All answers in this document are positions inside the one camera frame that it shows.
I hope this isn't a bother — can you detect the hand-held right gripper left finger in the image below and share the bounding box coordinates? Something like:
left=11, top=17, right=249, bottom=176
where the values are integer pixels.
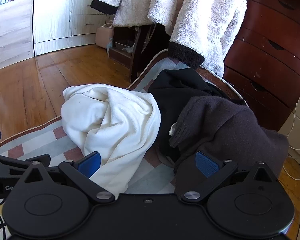
left=22, top=151, right=116, bottom=205

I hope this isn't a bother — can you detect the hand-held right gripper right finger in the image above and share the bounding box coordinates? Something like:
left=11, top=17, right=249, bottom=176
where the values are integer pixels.
left=180, top=151, right=281, bottom=203

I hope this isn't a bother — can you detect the white fleece garment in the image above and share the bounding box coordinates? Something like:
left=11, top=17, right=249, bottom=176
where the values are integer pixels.
left=61, top=82, right=162, bottom=200

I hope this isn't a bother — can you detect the checked rug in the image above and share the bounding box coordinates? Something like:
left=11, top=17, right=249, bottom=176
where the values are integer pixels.
left=0, top=55, right=248, bottom=240

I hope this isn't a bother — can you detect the dark grey knit sweater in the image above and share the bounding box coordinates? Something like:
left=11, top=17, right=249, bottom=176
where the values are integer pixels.
left=169, top=95, right=290, bottom=180

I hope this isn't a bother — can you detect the black garment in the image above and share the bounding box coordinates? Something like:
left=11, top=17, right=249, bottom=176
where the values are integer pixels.
left=147, top=67, right=245, bottom=160

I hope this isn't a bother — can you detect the dark wooden table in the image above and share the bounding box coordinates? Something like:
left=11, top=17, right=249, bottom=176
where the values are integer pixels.
left=109, top=24, right=171, bottom=83

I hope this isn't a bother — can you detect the red-brown wooden dresser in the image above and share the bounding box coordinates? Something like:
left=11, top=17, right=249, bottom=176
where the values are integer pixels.
left=222, top=0, right=300, bottom=132

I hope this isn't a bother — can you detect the beige bag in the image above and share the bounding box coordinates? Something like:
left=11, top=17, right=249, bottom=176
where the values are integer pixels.
left=95, top=21, right=114, bottom=49

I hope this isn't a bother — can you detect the light wood wardrobe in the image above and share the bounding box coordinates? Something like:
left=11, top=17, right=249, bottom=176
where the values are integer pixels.
left=32, top=0, right=115, bottom=57

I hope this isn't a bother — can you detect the fluffy white robe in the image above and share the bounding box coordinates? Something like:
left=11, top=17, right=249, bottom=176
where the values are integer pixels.
left=90, top=0, right=248, bottom=77

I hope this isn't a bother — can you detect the white cable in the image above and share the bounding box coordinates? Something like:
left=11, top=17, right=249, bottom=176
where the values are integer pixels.
left=282, top=109, right=300, bottom=181

